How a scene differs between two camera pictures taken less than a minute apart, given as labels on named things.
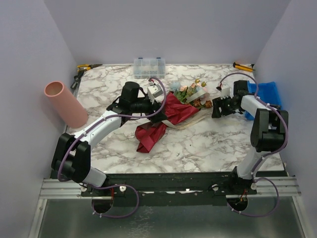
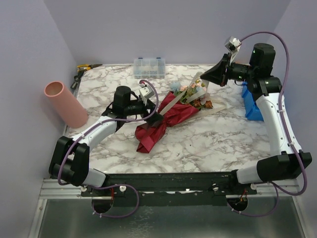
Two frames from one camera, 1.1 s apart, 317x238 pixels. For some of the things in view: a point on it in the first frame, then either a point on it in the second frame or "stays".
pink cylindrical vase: x=75 y=115 stays
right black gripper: x=223 y=105 to x=226 y=72
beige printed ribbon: x=193 y=119 to x=213 y=107
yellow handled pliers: x=80 y=67 stays
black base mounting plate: x=178 y=189 stays
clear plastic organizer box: x=146 y=68 stays
